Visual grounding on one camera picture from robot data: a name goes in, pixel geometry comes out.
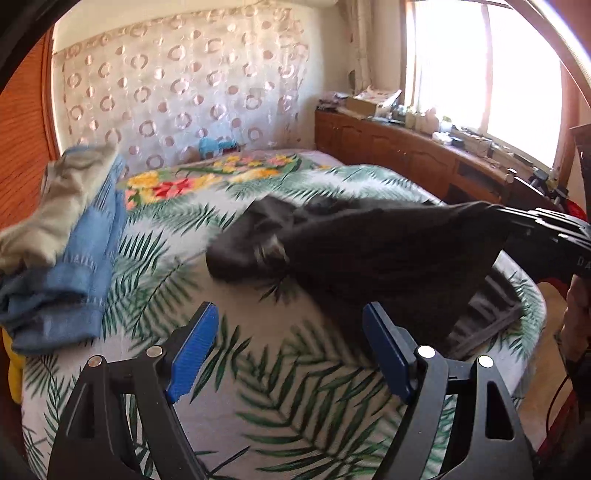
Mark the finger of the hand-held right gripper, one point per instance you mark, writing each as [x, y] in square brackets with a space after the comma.
[531, 215]
[535, 233]

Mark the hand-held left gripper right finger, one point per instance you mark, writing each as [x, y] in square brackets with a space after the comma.
[387, 350]

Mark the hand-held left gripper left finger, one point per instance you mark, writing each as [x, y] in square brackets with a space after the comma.
[194, 355]

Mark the black pants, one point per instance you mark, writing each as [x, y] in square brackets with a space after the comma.
[369, 249]

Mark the person's right hand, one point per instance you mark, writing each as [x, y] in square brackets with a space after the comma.
[577, 318]

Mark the bed with leaf-print sheet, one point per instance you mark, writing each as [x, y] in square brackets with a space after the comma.
[286, 374]

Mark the folded blue jeans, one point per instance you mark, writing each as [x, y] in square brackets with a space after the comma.
[78, 281]

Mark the window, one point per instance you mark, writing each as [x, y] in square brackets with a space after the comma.
[489, 78]

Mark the cluster of small bottles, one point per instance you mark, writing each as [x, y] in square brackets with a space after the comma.
[422, 119]

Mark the wooden cabinet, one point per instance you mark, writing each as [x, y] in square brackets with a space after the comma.
[397, 147]

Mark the floral pillow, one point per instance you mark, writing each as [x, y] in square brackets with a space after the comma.
[184, 184]

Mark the yellow cloth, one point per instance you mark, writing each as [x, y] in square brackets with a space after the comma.
[10, 369]

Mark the cardboard box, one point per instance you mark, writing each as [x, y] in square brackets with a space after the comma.
[369, 102]

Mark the pink mattress sheet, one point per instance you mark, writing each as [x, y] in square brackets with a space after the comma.
[323, 158]

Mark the grey folded garment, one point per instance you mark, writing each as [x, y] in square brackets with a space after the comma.
[51, 207]

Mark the blue plush toy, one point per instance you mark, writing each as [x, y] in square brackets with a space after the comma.
[214, 147]

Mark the sheer window curtain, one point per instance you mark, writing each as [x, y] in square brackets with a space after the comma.
[364, 46]

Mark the wooden wardrobe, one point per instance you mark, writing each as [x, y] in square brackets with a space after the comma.
[25, 152]

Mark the circle pattern lace curtain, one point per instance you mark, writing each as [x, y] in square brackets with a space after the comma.
[184, 78]

